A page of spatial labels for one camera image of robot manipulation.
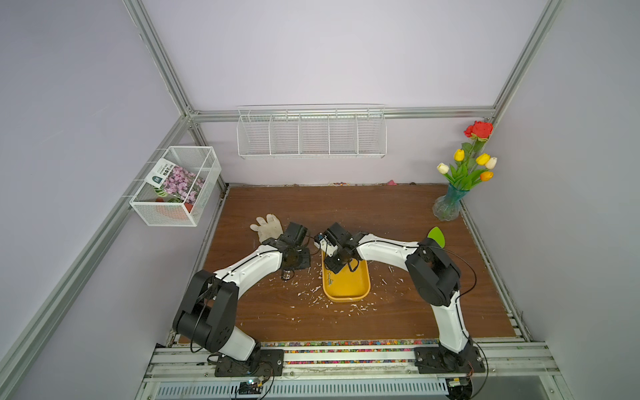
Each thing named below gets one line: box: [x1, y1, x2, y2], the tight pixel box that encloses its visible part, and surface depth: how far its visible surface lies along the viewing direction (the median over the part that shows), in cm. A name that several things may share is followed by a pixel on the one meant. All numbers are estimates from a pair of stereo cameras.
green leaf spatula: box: [426, 225, 446, 249], surface depth 104 cm
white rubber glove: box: [250, 213, 285, 244], surface depth 107 cm
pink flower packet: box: [144, 158, 205, 205], surface depth 75 cm
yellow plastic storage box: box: [321, 250, 371, 303], surface depth 90 cm
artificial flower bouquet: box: [436, 120, 498, 192], surface depth 92 cm
